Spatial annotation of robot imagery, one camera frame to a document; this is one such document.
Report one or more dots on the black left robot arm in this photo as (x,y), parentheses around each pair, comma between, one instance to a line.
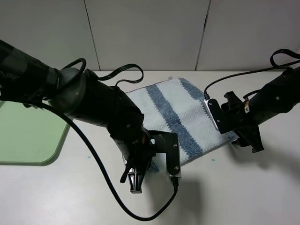
(76,92)

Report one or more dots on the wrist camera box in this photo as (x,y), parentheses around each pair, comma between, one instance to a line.
(172,155)
(216,115)

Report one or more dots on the blue white striped towel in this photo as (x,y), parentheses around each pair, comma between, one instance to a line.
(177,106)

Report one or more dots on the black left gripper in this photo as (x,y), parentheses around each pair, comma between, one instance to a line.
(133,140)

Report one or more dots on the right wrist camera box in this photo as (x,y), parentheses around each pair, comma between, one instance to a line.
(216,115)

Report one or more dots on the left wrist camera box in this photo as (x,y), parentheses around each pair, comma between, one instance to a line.
(172,155)

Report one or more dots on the green plastic tray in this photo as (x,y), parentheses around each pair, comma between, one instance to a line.
(30,136)

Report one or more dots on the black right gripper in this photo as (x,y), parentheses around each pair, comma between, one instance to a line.
(248,134)

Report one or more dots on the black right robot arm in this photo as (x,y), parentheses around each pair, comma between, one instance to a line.
(278,96)

